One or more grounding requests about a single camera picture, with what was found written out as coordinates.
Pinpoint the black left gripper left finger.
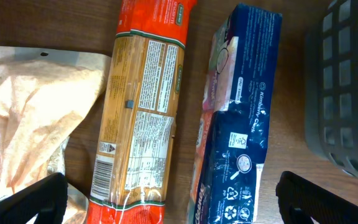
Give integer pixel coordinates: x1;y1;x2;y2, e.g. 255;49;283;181
0;172;68;224

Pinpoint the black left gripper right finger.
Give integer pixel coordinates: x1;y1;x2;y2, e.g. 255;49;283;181
276;171;358;224

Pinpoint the orange spaghetti packet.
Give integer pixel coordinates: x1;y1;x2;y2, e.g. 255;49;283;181
86;0;196;224

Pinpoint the beige food pouch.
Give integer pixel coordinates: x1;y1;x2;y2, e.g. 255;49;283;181
0;46;111;223

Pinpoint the blue tissue pack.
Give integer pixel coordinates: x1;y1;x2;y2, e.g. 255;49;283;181
186;3;282;223

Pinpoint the grey plastic basket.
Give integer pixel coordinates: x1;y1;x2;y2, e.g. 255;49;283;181
305;0;358;178

